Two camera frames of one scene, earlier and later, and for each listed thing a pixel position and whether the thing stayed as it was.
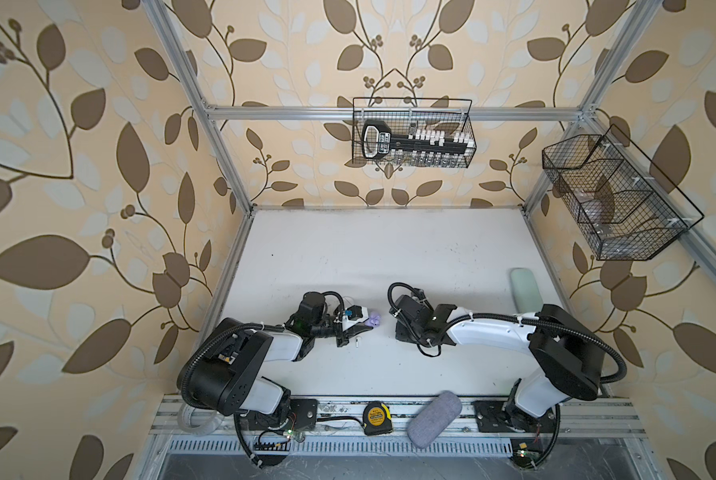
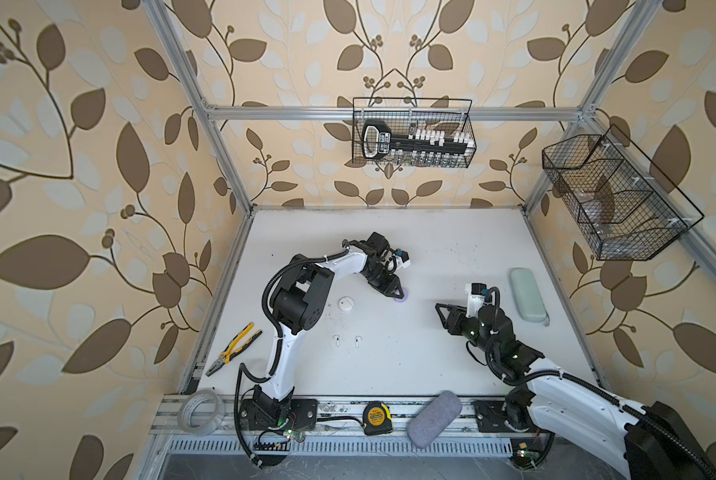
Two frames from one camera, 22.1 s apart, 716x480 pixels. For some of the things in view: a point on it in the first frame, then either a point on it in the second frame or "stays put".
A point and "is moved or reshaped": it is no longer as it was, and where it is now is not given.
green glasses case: x=526 y=293 stays put
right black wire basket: x=625 y=206 stays put
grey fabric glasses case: x=433 y=419 stays put
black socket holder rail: x=378 y=141 stays put
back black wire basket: x=413 y=132 stays put
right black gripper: x=400 y=334 to x=456 y=315
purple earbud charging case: x=374 y=319 is moved or reshaped
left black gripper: x=343 y=340 to x=390 y=286
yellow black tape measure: x=377 y=419 stays put
